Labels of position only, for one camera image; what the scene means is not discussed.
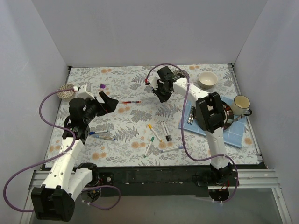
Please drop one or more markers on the blue tipped uncapped marker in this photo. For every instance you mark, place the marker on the blue tipped uncapped marker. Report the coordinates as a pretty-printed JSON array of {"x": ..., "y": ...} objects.
[{"x": 104, "y": 137}]

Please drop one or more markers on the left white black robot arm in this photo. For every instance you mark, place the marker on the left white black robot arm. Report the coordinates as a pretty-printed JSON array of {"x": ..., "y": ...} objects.
[{"x": 55, "y": 198}]

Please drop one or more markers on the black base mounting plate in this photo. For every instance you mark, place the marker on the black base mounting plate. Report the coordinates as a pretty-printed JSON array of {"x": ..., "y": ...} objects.
[{"x": 196, "y": 181}]

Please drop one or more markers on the blue capped marker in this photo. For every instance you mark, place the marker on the blue capped marker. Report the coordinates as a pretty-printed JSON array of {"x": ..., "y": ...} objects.
[{"x": 98, "y": 132}]

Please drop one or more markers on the red marker pen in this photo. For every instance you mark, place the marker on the red marker pen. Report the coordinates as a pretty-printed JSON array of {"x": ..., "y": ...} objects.
[{"x": 131, "y": 102}]

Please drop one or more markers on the floral tablecloth mat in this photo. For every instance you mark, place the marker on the floral tablecloth mat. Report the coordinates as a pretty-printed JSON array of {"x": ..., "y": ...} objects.
[{"x": 128, "y": 124}]

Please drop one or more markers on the floral dark patterned bowl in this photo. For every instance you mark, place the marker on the floral dark patterned bowl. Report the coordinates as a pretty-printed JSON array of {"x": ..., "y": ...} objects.
[{"x": 183, "y": 73}]

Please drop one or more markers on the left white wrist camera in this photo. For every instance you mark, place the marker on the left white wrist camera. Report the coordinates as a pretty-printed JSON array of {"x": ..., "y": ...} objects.
[{"x": 84, "y": 92}]

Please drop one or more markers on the patterned bowl at left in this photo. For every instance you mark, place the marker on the patterned bowl at left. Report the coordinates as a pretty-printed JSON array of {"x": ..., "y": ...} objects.
[{"x": 66, "y": 92}]

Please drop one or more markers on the cream ceramic bowl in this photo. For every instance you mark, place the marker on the cream ceramic bowl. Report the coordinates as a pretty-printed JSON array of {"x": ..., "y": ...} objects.
[{"x": 207, "y": 80}]

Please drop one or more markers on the aluminium frame rail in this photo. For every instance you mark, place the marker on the aluminium frame rail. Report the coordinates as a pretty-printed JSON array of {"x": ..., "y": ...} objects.
[{"x": 248, "y": 178}]

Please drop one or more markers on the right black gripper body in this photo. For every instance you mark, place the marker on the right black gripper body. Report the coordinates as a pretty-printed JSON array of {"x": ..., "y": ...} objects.
[{"x": 161, "y": 88}]

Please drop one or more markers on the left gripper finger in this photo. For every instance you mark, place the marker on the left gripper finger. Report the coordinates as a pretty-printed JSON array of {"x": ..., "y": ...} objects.
[
  {"x": 110, "y": 106},
  {"x": 107, "y": 99}
]

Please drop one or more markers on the black capped marker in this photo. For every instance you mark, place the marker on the black capped marker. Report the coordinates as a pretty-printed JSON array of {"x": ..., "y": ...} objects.
[{"x": 164, "y": 131}]

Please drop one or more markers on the yellow capped marker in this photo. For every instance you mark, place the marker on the yellow capped marker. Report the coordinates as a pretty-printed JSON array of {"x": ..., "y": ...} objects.
[{"x": 154, "y": 132}]

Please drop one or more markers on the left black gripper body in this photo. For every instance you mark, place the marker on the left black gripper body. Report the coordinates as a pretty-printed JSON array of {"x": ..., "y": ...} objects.
[{"x": 101, "y": 105}]

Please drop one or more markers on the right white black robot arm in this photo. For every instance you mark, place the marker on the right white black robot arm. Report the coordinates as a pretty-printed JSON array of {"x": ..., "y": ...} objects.
[{"x": 209, "y": 114}]

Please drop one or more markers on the green capped marker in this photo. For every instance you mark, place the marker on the green capped marker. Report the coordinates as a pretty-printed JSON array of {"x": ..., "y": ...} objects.
[{"x": 148, "y": 147}]

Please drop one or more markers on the blue checked cloth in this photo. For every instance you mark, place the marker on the blue checked cloth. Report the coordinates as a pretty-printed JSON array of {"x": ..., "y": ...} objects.
[{"x": 232, "y": 136}]

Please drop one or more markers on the dark rimmed dinner plate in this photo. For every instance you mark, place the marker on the dark rimmed dinner plate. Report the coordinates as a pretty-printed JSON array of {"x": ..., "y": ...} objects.
[{"x": 229, "y": 116}]

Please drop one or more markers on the cream mug dark handle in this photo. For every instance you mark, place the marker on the cream mug dark handle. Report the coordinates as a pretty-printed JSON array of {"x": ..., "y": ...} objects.
[{"x": 241, "y": 106}]

